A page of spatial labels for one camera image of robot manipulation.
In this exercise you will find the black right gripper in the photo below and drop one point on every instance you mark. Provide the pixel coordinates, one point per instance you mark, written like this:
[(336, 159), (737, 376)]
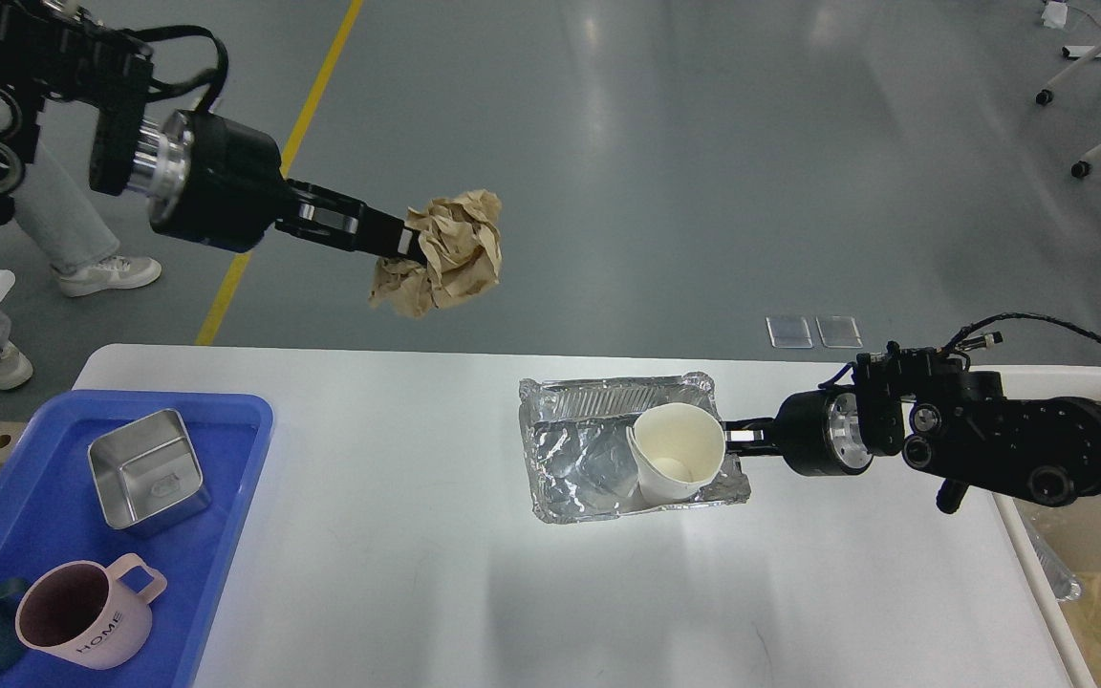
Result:
[(818, 434)]

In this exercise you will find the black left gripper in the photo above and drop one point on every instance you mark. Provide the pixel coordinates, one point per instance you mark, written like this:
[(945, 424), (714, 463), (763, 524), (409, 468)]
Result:
[(230, 190)]

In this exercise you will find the white paper cup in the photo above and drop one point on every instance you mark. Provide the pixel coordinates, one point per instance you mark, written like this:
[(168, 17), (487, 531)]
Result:
[(679, 449)]

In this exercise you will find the aluminium foil tray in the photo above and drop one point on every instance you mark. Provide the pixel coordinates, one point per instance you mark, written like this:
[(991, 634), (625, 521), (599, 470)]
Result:
[(580, 465)]

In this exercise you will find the stainless steel rectangular container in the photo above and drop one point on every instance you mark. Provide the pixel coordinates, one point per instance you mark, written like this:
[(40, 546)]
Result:
[(147, 475)]

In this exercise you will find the pink mug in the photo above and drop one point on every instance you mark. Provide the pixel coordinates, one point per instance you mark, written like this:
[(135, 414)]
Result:
[(93, 615)]

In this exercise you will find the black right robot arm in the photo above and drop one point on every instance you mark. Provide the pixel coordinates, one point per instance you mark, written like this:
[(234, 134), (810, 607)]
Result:
[(944, 418)]

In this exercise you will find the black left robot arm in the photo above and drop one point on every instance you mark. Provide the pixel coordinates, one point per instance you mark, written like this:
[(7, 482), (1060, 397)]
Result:
[(57, 51)]

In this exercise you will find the clear floor plate left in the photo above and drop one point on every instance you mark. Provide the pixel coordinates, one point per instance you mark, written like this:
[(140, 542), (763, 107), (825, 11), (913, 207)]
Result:
[(789, 332)]

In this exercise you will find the clear floor plate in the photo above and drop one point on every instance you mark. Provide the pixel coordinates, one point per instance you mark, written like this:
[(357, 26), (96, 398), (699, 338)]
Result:
[(789, 332), (839, 332)]

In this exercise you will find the clear floor plate right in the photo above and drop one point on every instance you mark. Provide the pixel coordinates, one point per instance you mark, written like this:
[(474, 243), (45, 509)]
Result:
[(839, 332)]

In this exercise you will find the white sneaker far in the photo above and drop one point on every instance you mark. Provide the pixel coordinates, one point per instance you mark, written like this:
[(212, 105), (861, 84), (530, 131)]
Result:
[(115, 272)]

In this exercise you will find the person's legs in jeans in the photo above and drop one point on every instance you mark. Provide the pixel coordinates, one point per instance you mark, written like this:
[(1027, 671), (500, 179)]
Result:
[(52, 210)]

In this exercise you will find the foil tray in bin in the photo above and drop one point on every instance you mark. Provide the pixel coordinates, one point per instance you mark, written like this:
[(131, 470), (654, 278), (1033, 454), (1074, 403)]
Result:
[(1064, 583)]

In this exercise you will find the white plastic bin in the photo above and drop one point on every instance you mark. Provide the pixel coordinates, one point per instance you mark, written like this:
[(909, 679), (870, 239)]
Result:
[(1075, 534)]

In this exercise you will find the blue plastic tray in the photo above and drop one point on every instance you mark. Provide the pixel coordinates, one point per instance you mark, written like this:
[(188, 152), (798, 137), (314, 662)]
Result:
[(49, 515)]

